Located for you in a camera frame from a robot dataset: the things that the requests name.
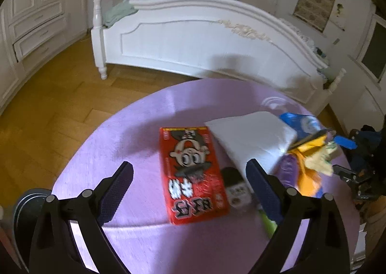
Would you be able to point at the white door with dark glass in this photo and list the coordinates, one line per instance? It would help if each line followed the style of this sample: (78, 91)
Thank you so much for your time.
(374, 60)

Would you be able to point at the grey round stool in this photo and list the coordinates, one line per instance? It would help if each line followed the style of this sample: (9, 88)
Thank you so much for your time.
(25, 213)

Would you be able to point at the green cloth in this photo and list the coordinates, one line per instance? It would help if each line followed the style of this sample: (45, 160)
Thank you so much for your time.
(119, 13)

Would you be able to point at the pale yellow printed wrapper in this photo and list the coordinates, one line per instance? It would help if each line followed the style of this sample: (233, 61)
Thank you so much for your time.
(319, 162)

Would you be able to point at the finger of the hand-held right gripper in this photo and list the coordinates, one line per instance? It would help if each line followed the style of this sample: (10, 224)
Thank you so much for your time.
(345, 173)
(345, 142)

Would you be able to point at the blue snack wrapper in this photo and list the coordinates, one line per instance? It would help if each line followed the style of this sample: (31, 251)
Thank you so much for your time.
(301, 123)

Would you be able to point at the purple wrapper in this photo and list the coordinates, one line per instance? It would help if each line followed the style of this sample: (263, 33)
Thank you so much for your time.
(288, 168)

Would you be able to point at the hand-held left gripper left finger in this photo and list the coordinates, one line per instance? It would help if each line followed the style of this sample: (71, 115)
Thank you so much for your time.
(116, 192)

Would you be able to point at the orange yellow wrapper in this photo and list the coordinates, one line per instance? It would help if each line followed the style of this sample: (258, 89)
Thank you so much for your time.
(307, 182)

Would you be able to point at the red printed snack box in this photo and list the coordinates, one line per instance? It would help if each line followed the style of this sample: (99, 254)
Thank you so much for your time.
(193, 177)

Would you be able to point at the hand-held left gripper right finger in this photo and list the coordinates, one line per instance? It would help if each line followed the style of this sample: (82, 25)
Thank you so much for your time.
(265, 192)

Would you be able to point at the green tube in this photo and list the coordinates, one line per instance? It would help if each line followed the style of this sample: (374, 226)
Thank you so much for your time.
(268, 227)

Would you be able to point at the white wooden bed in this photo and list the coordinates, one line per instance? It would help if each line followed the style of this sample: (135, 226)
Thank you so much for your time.
(181, 39)

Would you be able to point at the white wardrobe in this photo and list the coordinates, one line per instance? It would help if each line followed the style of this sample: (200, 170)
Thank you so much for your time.
(36, 21)

